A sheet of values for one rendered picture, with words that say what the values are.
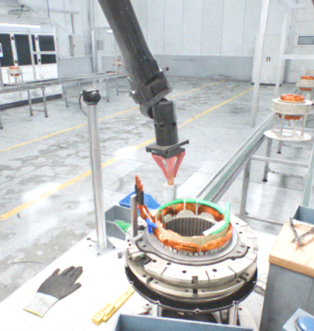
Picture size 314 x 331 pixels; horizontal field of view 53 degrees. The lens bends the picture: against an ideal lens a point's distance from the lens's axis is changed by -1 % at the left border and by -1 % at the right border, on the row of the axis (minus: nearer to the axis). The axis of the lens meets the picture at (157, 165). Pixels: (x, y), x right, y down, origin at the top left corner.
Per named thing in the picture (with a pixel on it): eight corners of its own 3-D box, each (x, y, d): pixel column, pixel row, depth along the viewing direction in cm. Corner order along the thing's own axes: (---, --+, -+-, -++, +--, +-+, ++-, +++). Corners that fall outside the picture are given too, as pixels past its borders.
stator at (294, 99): (280, 114, 288) (283, 92, 281) (306, 117, 275) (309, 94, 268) (272, 118, 272) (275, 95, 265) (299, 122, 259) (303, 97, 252)
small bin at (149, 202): (162, 211, 155) (162, 196, 152) (149, 224, 143) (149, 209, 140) (133, 203, 161) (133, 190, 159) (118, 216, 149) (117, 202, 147)
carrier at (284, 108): (272, 128, 305) (276, 96, 294) (315, 134, 282) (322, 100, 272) (257, 136, 276) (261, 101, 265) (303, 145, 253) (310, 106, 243)
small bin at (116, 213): (145, 227, 141) (145, 212, 138) (129, 243, 129) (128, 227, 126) (114, 218, 148) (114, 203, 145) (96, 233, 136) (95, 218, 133)
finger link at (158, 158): (153, 180, 85) (149, 146, 82) (171, 171, 89) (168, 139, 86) (173, 185, 80) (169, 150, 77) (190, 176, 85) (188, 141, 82)
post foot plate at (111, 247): (118, 249, 125) (117, 247, 125) (97, 257, 120) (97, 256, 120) (106, 238, 132) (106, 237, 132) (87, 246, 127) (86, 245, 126)
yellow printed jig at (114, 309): (136, 279, 109) (136, 271, 108) (145, 283, 107) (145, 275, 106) (91, 322, 92) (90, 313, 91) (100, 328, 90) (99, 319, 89)
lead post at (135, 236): (129, 242, 75) (127, 197, 71) (137, 237, 77) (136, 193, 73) (134, 244, 74) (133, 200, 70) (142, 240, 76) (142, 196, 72)
